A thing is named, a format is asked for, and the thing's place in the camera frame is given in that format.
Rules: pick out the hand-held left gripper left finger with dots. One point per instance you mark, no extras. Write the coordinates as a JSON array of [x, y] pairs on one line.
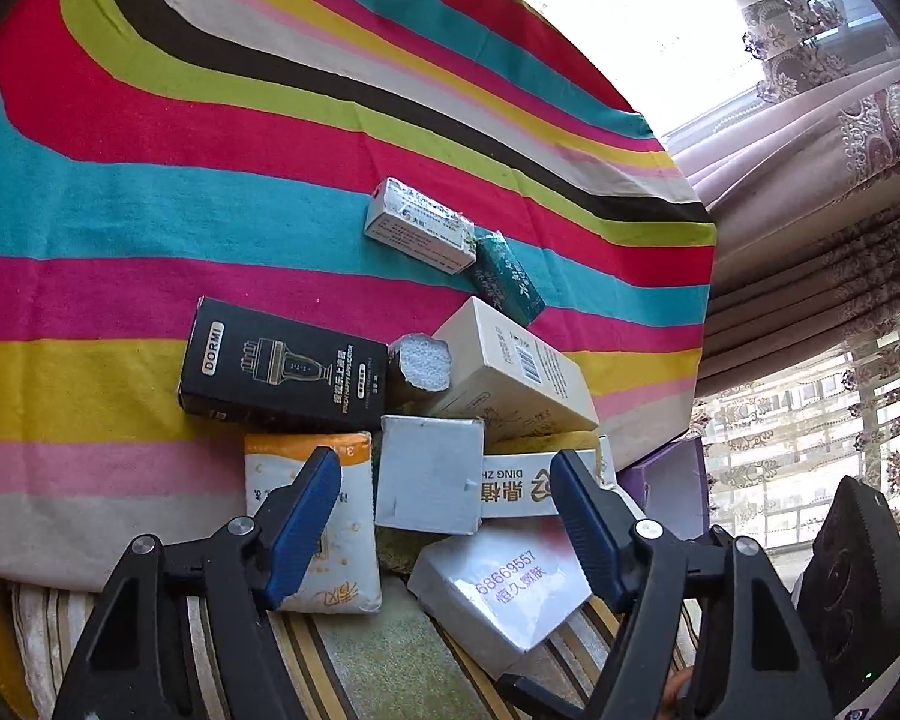
[[304, 525]]

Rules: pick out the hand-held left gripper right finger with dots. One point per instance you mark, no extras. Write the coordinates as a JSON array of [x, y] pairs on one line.
[[577, 517]]

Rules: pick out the white orange tissue packet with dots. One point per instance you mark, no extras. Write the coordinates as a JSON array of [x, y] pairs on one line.
[[356, 540]]

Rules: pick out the white box with green logo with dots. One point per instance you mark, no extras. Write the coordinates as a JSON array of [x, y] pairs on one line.
[[517, 491]]

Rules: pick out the purple cardboard box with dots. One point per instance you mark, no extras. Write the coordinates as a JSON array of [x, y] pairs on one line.
[[667, 487]]

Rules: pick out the glossy white box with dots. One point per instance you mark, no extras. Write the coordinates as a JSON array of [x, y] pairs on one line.
[[495, 592]]

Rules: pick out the plain white square box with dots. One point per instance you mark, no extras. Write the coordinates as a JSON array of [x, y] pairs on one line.
[[427, 476]]

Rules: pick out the black box with gold print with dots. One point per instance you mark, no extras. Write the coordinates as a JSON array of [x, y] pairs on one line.
[[270, 367]]

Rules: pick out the striped sofa cushion with tassels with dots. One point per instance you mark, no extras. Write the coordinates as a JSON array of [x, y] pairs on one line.
[[390, 660]]

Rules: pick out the cream lace sheer curtain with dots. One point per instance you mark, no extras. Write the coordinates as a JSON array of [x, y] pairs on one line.
[[780, 427]]

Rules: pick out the beige box with barcode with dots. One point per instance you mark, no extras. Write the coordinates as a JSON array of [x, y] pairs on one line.
[[495, 360]]

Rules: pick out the teal green small box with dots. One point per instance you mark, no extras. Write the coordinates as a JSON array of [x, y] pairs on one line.
[[506, 277]]

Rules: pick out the white medicine box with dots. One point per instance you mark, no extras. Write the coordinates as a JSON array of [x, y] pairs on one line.
[[420, 229]]

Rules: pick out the mauve patterned drape curtain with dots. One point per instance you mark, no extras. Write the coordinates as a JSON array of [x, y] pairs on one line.
[[817, 255]]

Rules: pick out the rainbow striped blanket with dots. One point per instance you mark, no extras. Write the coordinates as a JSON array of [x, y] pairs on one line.
[[195, 165]]

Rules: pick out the floral sheer window curtain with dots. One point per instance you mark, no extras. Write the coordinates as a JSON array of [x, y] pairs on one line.
[[780, 15]]

